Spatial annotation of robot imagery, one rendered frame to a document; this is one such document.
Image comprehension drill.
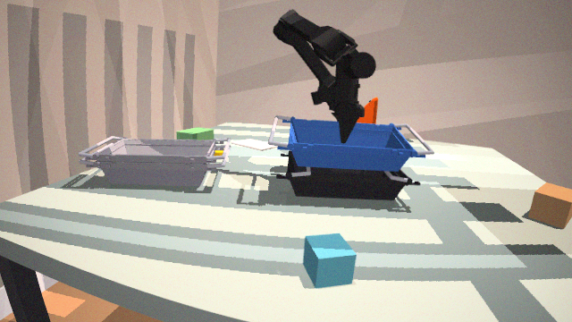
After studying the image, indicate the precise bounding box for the blue cube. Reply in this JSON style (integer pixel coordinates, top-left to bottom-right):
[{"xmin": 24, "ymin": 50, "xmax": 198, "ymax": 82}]
[{"xmin": 302, "ymin": 233, "xmax": 357, "ymax": 289}]

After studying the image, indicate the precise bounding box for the green block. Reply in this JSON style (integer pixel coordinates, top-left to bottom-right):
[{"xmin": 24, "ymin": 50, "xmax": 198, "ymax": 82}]
[{"xmin": 177, "ymin": 127, "xmax": 214, "ymax": 141}]

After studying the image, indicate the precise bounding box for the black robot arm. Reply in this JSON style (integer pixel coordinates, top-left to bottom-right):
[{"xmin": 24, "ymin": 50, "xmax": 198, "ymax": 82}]
[{"xmin": 273, "ymin": 10, "xmax": 376, "ymax": 106}]

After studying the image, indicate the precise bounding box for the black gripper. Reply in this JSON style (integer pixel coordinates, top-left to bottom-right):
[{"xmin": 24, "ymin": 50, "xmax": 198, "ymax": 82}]
[{"xmin": 329, "ymin": 79, "xmax": 365, "ymax": 143}]

